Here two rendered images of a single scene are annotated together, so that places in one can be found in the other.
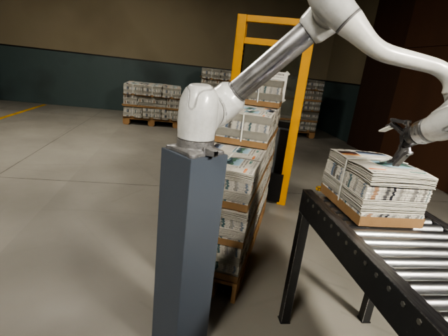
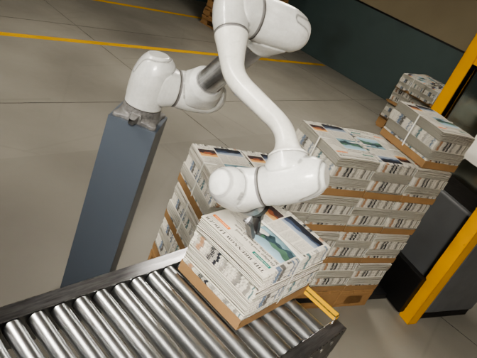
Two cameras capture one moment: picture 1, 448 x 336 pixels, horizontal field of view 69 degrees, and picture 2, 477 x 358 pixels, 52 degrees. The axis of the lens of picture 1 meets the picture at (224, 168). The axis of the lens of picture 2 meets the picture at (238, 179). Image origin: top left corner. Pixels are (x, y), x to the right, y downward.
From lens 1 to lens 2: 1.56 m
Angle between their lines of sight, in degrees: 40
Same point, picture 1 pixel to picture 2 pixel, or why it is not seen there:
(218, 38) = not seen: outside the picture
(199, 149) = (127, 111)
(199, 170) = (116, 129)
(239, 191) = (205, 198)
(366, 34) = (221, 52)
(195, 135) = (128, 96)
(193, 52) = not seen: outside the picture
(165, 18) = not seen: outside the picture
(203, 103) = (140, 69)
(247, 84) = (205, 74)
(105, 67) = (414, 46)
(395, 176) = (220, 236)
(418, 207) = (238, 299)
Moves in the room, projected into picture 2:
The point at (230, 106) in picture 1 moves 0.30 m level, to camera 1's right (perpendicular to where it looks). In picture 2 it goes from (188, 90) to (231, 130)
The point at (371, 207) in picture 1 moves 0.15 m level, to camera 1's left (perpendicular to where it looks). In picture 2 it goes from (194, 258) to (171, 228)
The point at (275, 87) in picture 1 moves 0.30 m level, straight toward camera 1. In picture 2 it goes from (431, 136) to (395, 130)
